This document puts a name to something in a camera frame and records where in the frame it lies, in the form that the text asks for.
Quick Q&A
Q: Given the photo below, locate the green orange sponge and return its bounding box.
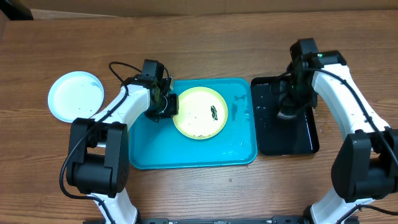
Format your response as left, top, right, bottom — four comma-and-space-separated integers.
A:
277, 108, 297, 120

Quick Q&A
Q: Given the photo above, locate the yellow plate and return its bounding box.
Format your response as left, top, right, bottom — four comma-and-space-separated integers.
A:
173, 86, 228, 140

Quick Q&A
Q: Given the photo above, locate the light blue plate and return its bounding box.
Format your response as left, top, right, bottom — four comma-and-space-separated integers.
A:
47, 71, 104, 123

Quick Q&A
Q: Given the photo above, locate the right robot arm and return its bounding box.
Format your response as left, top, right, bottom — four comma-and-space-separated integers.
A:
276, 39, 397, 223

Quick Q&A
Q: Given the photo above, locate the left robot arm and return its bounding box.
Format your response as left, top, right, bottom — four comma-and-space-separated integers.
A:
58, 59, 178, 223

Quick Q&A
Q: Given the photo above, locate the teal plastic tray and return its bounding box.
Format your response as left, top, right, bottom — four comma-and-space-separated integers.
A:
129, 78, 257, 170

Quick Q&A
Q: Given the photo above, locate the black water tray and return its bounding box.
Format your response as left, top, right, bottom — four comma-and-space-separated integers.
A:
251, 77, 320, 156

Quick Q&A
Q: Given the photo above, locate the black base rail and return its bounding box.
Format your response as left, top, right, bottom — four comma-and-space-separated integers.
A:
83, 215, 308, 224

